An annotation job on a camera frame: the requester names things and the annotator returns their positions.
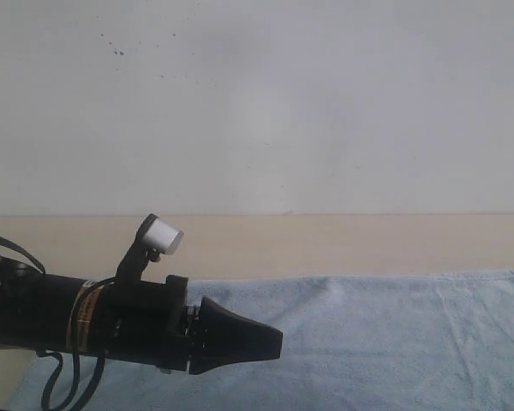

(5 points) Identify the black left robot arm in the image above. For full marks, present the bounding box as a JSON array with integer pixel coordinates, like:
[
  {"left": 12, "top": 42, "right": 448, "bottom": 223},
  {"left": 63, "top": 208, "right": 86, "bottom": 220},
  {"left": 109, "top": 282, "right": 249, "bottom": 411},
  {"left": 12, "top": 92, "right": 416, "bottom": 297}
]
[{"left": 0, "top": 257, "right": 283, "bottom": 375}]

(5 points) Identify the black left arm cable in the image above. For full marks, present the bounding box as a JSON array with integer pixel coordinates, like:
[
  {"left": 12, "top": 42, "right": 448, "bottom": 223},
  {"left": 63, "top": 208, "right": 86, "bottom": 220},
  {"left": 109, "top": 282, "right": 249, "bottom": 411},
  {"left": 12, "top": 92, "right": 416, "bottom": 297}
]
[{"left": 0, "top": 231, "right": 112, "bottom": 411}]

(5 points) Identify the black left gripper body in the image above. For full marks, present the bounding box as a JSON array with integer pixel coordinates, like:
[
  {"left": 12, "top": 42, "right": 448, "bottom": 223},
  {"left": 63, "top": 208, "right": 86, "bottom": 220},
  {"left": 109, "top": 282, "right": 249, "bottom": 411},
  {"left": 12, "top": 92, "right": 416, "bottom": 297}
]
[{"left": 98, "top": 275, "right": 194, "bottom": 372}]

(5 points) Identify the light blue fluffy towel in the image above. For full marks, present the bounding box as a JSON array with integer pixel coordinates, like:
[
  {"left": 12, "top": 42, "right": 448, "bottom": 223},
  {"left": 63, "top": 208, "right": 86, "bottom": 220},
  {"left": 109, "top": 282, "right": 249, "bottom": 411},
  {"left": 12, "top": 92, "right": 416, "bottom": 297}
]
[{"left": 3, "top": 268, "right": 514, "bottom": 411}]

